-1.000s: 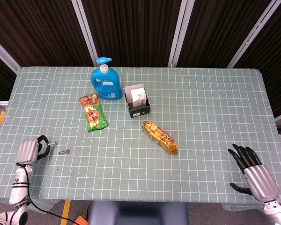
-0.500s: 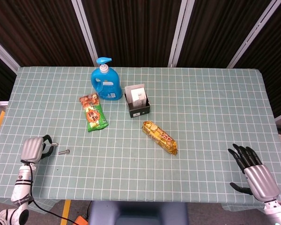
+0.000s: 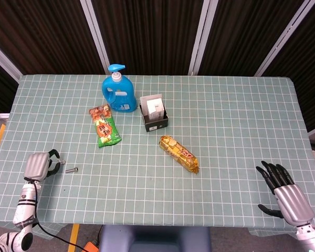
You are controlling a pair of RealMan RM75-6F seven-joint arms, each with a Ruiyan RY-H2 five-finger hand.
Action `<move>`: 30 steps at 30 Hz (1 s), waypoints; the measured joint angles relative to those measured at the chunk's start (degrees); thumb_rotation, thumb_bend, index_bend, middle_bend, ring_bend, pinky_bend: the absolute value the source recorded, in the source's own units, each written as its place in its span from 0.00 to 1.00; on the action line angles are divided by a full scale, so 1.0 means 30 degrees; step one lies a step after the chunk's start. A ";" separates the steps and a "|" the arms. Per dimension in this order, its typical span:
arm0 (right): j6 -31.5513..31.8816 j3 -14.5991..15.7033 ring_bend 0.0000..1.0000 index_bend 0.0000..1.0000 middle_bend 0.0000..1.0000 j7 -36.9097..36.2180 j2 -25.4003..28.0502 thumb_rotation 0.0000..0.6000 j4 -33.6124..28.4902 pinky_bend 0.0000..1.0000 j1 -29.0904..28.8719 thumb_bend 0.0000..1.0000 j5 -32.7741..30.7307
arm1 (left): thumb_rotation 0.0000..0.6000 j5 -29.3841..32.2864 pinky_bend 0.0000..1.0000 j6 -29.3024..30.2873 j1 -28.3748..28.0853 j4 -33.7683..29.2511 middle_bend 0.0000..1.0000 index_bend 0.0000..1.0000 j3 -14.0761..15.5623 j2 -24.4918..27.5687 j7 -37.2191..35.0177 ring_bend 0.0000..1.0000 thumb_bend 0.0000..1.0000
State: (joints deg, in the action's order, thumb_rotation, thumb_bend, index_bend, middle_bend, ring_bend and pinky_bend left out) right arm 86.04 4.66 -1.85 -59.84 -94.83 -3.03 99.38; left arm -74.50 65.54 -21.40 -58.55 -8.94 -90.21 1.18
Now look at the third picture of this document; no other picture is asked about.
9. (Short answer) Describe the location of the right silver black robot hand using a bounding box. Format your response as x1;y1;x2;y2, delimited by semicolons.
256;160;315;228

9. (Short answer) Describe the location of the black cable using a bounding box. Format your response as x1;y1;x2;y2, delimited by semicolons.
24;177;92;252

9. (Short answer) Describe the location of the green white checked tablecloth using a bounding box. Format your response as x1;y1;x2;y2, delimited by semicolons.
0;74;315;239

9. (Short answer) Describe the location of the blue grey robot torso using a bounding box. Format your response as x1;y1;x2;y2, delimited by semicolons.
98;225;212;252

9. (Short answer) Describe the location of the blue detergent pump bottle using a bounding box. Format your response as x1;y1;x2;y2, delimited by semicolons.
101;64;138;113

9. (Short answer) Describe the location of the golden biscuit pack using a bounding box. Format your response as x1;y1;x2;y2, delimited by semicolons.
159;135;201;174

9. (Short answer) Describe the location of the green orange snack bag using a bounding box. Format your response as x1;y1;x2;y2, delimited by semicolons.
88;103;122;149

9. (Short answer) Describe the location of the white partition frame post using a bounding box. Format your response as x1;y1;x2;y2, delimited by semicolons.
80;0;110;75
0;38;20;83
188;0;212;76
254;0;315;77

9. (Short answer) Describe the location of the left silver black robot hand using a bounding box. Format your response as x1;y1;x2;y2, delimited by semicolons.
24;149;61;182

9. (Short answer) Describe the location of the black open cardboard box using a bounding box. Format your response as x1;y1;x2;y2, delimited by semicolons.
139;102;169;133

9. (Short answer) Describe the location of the small white barcode carton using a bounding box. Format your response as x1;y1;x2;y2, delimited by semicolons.
146;99;165;120

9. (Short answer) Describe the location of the orange floor object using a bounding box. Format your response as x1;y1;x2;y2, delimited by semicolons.
81;241;101;252

